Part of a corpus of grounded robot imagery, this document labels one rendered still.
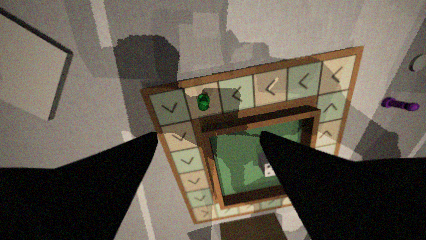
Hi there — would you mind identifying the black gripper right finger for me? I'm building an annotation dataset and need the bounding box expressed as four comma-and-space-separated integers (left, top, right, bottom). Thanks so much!
259, 131, 426, 240

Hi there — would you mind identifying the grey die with black pips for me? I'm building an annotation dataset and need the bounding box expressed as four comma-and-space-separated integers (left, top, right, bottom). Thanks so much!
258, 152, 276, 177

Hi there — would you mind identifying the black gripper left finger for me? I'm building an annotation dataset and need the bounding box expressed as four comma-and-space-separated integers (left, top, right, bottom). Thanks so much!
0, 132, 158, 240

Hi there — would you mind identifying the green game pawn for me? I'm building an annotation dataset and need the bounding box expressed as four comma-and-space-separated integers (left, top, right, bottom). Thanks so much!
197, 94, 210, 111

